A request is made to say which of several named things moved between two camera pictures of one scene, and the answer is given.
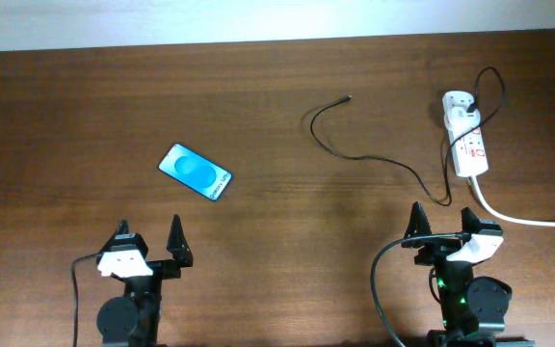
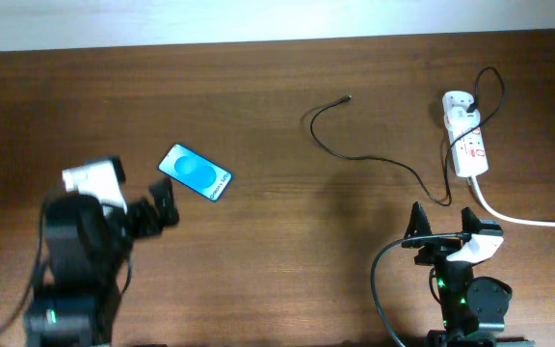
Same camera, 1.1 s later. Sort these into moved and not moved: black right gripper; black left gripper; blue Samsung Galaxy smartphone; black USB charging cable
Moved: black left gripper
Not moved: black right gripper; blue Samsung Galaxy smartphone; black USB charging cable
